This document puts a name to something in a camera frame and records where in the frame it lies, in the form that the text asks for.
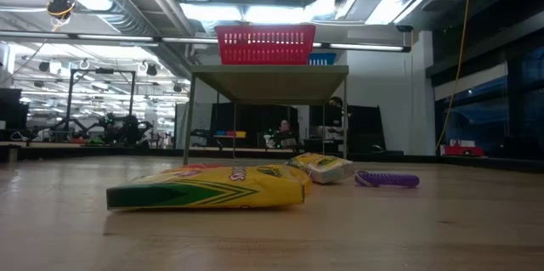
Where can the black aluminium table frame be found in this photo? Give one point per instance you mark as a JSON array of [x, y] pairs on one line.
[[127, 151]]

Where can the small blue bin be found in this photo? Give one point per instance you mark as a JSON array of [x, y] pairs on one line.
[[221, 133]]

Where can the black screen panel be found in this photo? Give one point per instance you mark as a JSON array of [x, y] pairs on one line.
[[251, 118], [361, 128]]

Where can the small red bin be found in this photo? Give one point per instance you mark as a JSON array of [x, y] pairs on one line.
[[231, 133]]

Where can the black ceiling camera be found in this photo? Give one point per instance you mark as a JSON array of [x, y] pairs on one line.
[[404, 28]]

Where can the black background robot arms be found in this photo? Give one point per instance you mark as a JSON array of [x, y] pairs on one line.
[[127, 128]]

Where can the yellow green crayon box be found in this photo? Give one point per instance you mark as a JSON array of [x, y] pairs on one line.
[[204, 188], [323, 168]]

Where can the blue plastic basket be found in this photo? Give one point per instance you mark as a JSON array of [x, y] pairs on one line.
[[321, 58]]

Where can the purple coil wristband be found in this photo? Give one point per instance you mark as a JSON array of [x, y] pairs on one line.
[[387, 178]]

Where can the black gantry frame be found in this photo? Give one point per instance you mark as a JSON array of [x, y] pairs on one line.
[[102, 70]]

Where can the red plastic basket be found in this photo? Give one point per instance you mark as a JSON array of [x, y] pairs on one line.
[[265, 46]]

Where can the red case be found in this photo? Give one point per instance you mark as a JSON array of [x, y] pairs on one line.
[[463, 150]]

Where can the black monitor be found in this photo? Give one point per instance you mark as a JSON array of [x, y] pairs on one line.
[[10, 114]]

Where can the large corrugated ventilation duct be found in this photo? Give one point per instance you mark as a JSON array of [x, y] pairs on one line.
[[123, 20]]

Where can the small yellow bin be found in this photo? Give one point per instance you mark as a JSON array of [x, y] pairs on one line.
[[240, 133]]

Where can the long tube light fixture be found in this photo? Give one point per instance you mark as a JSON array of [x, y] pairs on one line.
[[365, 46]]

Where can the person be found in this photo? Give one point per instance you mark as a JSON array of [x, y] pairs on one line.
[[284, 133], [336, 102]]

